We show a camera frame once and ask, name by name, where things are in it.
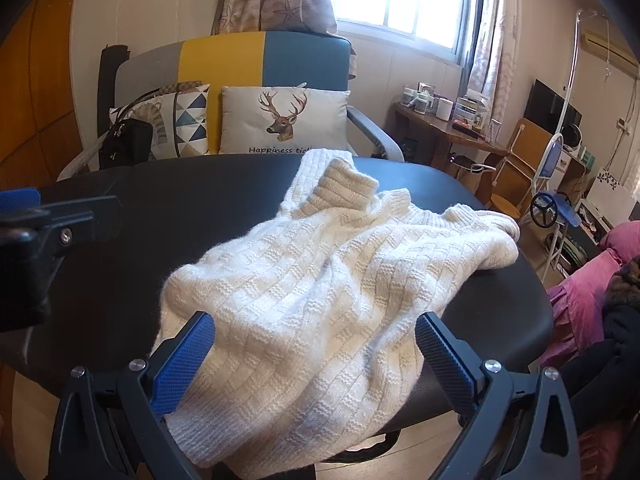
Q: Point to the deer print cushion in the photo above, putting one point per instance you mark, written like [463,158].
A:
[320,125]

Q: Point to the white knit sweater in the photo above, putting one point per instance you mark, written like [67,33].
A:
[325,285]

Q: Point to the pink cloth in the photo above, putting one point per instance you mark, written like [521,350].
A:
[580,300]

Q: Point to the beige tote bag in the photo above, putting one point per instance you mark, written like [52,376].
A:
[470,177]

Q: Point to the black padded chair bar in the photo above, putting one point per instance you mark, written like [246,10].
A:
[111,75]

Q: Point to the white stand with blue panel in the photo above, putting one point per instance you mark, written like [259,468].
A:
[552,157]

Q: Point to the white canister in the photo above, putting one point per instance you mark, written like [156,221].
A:
[444,110]

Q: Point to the group of white jars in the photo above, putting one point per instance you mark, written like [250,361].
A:
[417,100]

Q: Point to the round wooden stool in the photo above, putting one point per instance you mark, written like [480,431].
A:
[504,205]

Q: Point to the beige patterned curtain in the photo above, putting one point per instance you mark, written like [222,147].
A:
[492,35]

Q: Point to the wooden side desk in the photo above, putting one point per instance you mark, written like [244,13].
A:
[435,135]

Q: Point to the black leather round table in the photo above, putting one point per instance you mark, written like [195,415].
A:
[175,220]

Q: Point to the clear desktop organizer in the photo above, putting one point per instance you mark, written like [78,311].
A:
[469,112]

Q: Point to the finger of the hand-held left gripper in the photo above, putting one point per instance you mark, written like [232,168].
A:
[20,198]
[65,222]

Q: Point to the grey yellow blue armchair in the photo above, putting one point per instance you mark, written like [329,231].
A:
[300,60]

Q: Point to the black handbag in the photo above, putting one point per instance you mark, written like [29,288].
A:
[125,145]

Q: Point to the wooden shelf cabinet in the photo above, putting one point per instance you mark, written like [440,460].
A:
[530,160]

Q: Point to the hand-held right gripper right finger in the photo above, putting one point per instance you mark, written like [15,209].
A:
[450,360]

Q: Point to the white shelf unit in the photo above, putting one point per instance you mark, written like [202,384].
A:
[580,170]

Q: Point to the black television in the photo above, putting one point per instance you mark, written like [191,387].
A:
[550,105]

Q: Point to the wall air conditioner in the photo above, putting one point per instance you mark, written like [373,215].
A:
[607,45]

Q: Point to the triangle pattern cushion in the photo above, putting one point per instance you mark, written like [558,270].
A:
[190,120]

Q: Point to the blue baby walker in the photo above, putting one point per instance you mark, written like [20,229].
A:
[550,207]

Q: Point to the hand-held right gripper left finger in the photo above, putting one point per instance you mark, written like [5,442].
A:
[182,355]

